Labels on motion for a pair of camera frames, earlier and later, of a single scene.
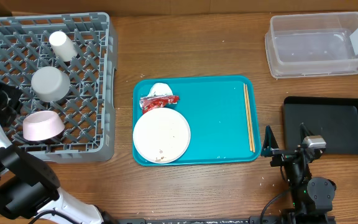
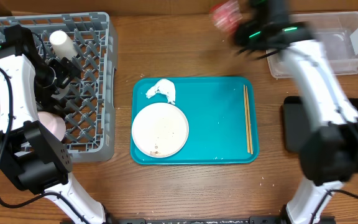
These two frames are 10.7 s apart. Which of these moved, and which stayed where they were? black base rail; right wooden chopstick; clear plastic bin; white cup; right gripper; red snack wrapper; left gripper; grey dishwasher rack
Moved: left gripper; right gripper; red snack wrapper
Stayed: black base rail; grey dishwasher rack; clear plastic bin; right wooden chopstick; white cup
